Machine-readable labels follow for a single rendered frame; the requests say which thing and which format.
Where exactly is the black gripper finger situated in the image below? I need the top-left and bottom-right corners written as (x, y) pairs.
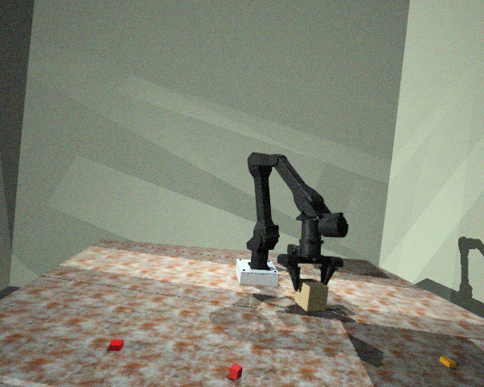
top-left (283, 265), bottom-right (301, 292)
top-left (319, 266), bottom-right (338, 285)

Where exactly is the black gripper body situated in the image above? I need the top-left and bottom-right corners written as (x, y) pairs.
top-left (277, 235), bottom-right (344, 268)

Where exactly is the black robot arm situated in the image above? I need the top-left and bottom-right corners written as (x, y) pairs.
top-left (246, 152), bottom-right (348, 270)

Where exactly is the small red block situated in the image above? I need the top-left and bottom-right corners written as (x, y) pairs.
top-left (109, 339), bottom-right (123, 351)
top-left (228, 364), bottom-right (243, 380)

